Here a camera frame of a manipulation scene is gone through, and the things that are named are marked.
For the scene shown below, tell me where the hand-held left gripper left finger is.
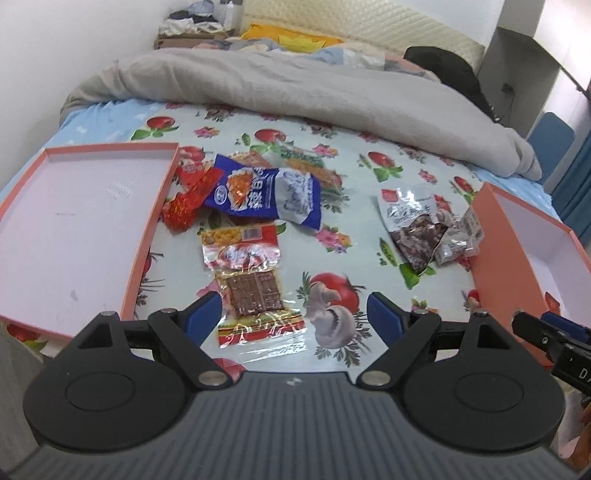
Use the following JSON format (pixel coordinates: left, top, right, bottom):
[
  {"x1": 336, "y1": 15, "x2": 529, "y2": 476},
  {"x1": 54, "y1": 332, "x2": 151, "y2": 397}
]
[{"x1": 76, "y1": 291, "x2": 230, "y2": 388}]

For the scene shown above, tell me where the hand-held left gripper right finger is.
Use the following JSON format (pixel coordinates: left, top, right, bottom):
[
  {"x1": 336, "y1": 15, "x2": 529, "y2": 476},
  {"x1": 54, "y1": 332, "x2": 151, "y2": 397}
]
[{"x1": 358, "y1": 292, "x2": 513, "y2": 388}]

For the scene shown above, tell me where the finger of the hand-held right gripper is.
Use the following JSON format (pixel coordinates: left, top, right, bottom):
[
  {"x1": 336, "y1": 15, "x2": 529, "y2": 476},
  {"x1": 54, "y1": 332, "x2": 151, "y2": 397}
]
[
  {"x1": 512, "y1": 311, "x2": 561, "y2": 365},
  {"x1": 542, "y1": 313, "x2": 591, "y2": 346}
]

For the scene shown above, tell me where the brown dried tofu packet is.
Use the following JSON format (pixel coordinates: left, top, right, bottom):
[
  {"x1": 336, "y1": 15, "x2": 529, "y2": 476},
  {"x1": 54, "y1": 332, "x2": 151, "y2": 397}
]
[{"x1": 199, "y1": 222, "x2": 308, "y2": 349}]

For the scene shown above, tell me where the deep pink gift box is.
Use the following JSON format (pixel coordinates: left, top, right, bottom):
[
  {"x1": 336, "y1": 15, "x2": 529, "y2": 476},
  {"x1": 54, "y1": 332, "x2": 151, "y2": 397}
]
[{"x1": 468, "y1": 181, "x2": 591, "y2": 333}]

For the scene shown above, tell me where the red sausage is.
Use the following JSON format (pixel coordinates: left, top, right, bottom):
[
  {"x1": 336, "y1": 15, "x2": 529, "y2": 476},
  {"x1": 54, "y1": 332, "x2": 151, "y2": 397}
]
[{"x1": 163, "y1": 167, "x2": 225, "y2": 232}]

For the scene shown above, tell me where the blue snack packet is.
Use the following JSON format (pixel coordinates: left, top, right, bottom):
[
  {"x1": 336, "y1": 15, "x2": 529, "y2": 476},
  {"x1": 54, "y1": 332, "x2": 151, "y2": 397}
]
[{"x1": 203, "y1": 154, "x2": 322, "y2": 230}]

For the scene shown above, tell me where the shallow pink box lid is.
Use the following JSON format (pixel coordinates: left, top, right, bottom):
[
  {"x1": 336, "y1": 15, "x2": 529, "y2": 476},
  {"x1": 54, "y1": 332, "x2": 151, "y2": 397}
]
[{"x1": 0, "y1": 142, "x2": 181, "y2": 344}]

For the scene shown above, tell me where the tomato print plastic sheet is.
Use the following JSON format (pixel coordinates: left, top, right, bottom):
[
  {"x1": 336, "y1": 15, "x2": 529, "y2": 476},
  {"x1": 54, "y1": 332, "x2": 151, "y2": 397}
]
[{"x1": 0, "y1": 99, "x2": 573, "y2": 374}]

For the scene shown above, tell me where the small grey snack packet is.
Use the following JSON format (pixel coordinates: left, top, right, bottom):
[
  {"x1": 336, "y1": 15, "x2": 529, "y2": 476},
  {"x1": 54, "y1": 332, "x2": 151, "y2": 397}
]
[{"x1": 434, "y1": 208, "x2": 486, "y2": 266}]

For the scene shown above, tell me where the blue curtain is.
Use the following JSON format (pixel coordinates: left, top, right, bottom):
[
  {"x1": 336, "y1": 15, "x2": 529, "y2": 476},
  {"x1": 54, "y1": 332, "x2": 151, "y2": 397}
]
[{"x1": 551, "y1": 134, "x2": 591, "y2": 236}]

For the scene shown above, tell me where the red-label clear snack packet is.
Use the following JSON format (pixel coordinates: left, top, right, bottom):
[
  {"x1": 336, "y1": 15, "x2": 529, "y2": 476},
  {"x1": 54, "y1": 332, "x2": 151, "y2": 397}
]
[{"x1": 228, "y1": 150, "x2": 278, "y2": 169}]

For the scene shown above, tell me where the green-edged clear snack packet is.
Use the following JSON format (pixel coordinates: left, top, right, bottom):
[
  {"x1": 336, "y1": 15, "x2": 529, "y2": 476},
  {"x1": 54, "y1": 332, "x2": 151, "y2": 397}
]
[{"x1": 277, "y1": 145, "x2": 345, "y2": 213}]

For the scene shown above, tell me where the blue chair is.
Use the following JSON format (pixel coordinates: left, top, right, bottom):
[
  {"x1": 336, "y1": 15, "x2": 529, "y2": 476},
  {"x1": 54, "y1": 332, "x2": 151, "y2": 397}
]
[{"x1": 526, "y1": 111, "x2": 578, "y2": 185}]

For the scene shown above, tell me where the grey blanket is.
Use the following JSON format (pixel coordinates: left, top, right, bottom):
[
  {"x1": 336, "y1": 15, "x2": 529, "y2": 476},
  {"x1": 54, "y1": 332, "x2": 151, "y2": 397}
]
[{"x1": 59, "y1": 46, "x2": 543, "y2": 181}]

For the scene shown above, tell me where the black garment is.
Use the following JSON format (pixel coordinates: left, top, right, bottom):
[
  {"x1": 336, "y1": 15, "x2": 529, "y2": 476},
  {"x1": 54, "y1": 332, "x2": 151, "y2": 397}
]
[{"x1": 404, "y1": 46, "x2": 497, "y2": 121}]

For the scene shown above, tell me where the patterned quilt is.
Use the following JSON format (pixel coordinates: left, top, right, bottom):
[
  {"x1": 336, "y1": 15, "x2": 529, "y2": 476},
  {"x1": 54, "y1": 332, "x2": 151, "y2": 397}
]
[{"x1": 194, "y1": 37, "x2": 416, "y2": 71}]

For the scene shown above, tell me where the white desk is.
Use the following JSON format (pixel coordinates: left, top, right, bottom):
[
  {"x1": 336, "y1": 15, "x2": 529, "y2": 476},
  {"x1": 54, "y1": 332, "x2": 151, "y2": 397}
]
[{"x1": 478, "y1": 25, "x2": 561, "y2": 139}]

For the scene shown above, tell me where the yellow pillow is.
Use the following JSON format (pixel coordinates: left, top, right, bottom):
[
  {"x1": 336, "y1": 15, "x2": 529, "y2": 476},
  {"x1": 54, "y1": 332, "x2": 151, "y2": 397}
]
[{"x1": 242, "y1": 23, "x2": 345, "y2": 51}]

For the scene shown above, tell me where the cream quilted headboard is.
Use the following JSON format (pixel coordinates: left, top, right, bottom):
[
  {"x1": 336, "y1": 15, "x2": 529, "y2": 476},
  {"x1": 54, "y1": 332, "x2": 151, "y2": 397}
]
[{"x1": 242, "y1": 0, "x2": 485, "y2": 58}]

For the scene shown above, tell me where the pile of clothes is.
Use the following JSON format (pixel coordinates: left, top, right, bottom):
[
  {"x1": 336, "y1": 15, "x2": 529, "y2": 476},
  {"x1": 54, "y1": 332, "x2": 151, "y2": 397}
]
[{"x1": 166, "y1": 0, "x2": 241, "y2": 35}]

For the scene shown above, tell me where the white bottle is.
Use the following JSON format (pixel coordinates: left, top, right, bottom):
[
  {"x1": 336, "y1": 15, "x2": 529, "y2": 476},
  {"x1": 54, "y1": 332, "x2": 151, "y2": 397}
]
[{"x1": 222, "y1": 0, "x2": 243, "y2": 28}]

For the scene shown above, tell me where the wall outlet with cable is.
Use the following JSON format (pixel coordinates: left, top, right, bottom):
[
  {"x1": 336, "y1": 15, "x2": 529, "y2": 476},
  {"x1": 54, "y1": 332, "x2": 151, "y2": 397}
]
[{"x1": 500, "y1": 82, "x2": 517, "y2": 126}]

